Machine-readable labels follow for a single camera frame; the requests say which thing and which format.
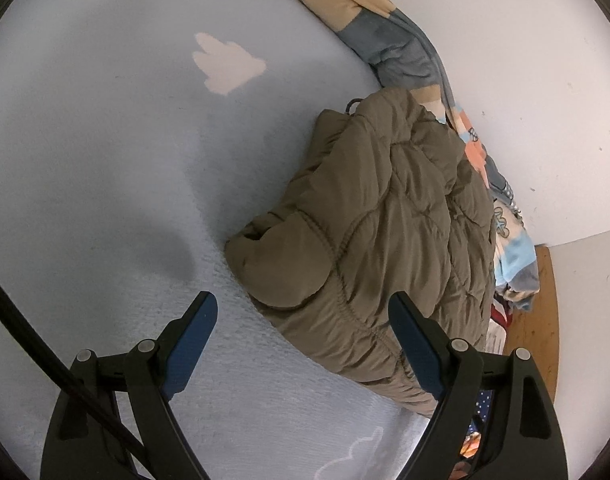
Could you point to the orange yellow cloth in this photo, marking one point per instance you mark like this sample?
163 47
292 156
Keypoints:
469 447

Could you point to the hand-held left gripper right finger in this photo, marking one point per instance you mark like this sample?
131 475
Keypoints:
417 347

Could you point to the navy star print pillow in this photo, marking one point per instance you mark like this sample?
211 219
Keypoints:
495 332

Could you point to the patchwork quilt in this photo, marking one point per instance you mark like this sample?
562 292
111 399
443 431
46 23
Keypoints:
385 30

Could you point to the light blue bed sheet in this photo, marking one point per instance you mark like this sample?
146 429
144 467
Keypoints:
110 135

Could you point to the olive puffer jacket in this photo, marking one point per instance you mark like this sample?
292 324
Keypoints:
385 235

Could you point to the wooden headboard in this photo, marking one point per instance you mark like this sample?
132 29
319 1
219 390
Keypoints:
535 320

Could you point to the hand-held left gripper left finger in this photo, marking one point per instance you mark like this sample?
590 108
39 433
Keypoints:
190 345

